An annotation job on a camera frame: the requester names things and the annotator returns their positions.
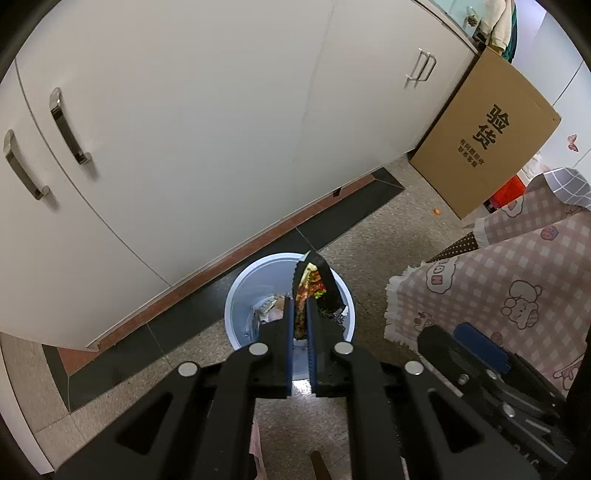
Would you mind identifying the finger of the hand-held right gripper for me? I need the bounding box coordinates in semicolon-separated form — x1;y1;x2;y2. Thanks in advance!
452;322;513;376
416;325;491;403

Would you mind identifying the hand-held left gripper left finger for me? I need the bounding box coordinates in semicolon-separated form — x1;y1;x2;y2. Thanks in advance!
53;298;296;480

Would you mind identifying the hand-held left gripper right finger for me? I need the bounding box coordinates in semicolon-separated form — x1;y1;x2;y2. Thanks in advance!
306;298;541;480

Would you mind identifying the black snack wrapper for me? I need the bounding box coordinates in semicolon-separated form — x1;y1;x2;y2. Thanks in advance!
291;250;348;340

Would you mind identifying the light blue waste bin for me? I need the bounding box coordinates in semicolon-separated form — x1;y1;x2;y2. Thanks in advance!
225;252;356;381

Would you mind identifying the pink cartoon tablecloth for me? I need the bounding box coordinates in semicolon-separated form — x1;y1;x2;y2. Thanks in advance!
385;175;591;403

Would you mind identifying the red stool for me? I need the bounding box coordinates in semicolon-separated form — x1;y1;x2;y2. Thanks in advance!
488;176;528;209

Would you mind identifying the grey checked tablecloth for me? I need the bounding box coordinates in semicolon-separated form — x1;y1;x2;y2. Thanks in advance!
526;167;591;216

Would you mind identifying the small white plastic bag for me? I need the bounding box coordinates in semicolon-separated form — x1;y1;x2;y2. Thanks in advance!
522;152;546;179

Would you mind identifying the large cardboard box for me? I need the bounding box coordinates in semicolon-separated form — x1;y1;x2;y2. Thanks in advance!
410;47;561;220

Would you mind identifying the white cabinet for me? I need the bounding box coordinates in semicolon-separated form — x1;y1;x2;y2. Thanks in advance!
0;0;481;476

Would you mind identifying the pale green wardrobe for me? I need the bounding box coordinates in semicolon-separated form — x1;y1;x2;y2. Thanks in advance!
512;0;591;172

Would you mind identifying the green hanging garment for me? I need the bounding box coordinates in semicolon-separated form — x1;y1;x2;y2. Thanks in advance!
505;9;519;62

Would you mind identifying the cream hanging jacket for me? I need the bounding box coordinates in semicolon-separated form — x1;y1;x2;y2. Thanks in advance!
487;0;514;51

